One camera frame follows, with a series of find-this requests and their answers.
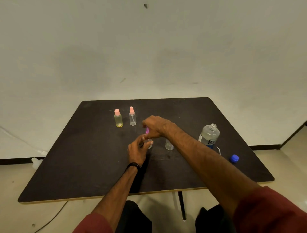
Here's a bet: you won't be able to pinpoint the person's left forearm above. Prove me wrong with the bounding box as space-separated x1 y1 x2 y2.
92 165 141 231

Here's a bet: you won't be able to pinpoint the white cable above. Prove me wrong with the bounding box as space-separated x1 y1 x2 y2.
0 126 48 157

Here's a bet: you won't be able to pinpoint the person's right forearm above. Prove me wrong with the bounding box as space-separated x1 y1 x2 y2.
165 125 262 217

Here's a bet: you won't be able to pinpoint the black metal table leg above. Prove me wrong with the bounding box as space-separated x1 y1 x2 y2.
178 191 186 221

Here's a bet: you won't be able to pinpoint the person's right red sleeve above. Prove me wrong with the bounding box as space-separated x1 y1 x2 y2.
233 186 307 233

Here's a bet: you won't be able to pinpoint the white power adapter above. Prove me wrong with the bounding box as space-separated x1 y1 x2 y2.
31 157 44 170

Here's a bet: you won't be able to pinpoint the person's right hand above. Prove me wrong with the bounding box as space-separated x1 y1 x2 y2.
142 115 173 140

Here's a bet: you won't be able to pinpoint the person's left hand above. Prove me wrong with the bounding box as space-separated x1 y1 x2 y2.
127 135 154 166

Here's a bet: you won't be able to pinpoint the dark floor cable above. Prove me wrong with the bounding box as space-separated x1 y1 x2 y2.
34 201 69 233

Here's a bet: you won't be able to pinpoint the large clear water bottle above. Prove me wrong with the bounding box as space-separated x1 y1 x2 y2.
198 123 220 149

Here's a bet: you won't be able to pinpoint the yellow bottle with pink cap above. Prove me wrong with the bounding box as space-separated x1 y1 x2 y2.
114 109 124 128

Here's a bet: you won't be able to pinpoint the black trousers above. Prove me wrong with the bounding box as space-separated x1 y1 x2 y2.
116 200 237 233

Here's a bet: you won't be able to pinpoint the person's left red sleeve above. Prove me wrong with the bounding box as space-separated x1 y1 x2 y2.
73 212 114 233

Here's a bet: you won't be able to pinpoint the person's red sleeve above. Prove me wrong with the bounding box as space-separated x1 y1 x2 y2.
233 186 307 233
73 212 114 233

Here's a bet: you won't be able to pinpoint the black wristband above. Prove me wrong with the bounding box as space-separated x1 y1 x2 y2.
125 162 141 172

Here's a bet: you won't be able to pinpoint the clear spray bottle pink top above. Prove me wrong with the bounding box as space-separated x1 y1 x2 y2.
129 106 137 126

